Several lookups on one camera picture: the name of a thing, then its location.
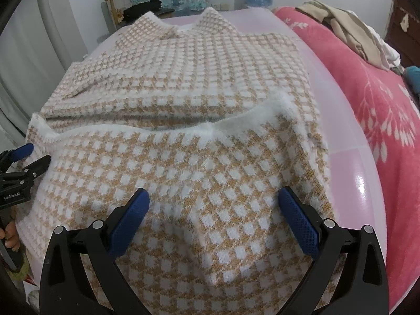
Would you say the beige clothes pile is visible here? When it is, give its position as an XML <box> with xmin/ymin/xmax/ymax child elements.
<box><xmin>295</xmin><ymin>0</ymin><xmax>383</xmax><ymax>64</ymax></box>

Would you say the white curtain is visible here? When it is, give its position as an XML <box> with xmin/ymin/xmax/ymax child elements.
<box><xmin>0</xmin><ymin>0</ymin><xmax>89</xmax><ymax>145</ymax></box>

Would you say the pink floral blanket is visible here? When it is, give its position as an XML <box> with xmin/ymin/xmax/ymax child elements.
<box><xmin>274</xmin><ymin>7</ymin><xmax>420</xmax><ymax>306</ymax></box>

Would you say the beige white houndstooth coat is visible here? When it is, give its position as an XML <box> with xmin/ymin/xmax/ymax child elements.
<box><xmin>15</xmin><ymin>7</ymin><xmax>348</xmax><ymax>315</ymax></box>

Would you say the wooden chair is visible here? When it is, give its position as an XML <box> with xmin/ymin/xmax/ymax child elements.
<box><xmin>104</xmin><ymin>0</ymin><xmax>158</xmax><ymax>30</ymax></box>

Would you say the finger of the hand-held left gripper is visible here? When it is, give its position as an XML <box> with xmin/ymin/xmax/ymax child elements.
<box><xmin>22</xmin><ymin>154</ymin><xmax>52</xmax><ymax>180</ymax></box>
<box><xmin>0</xmin><ymin>143</ymin><xmax>35</xmax><ymax>171</ymax></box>

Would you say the brown wooden door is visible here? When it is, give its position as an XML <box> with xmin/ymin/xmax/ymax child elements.
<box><xmin>385</xmin><ymin>0</ymin><xmax>420</xmax><ymax>69</ymax></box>

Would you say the person's left hand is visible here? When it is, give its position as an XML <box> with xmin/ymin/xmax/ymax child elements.
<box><xmin>0</xmin><ymin>219</ymin><xmax>20</xmax><ymax>254</ymax></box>

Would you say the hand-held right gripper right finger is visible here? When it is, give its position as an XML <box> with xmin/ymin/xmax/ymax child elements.
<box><xmin>278</xmin><ymin>186</ymin><xmax>389</xmax><ymax>315</ymax></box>

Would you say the white cloth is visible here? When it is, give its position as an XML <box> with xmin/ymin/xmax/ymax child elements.
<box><xmin>348</xmin><ymin>10</ymin><xmax>402</xmax><ymax>71</ymax></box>

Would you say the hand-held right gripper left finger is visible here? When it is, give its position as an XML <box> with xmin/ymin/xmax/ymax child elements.
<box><xmin>39</xmin><ymin>188</ymin><xmax>150</xmax><ymax>315</ymax></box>

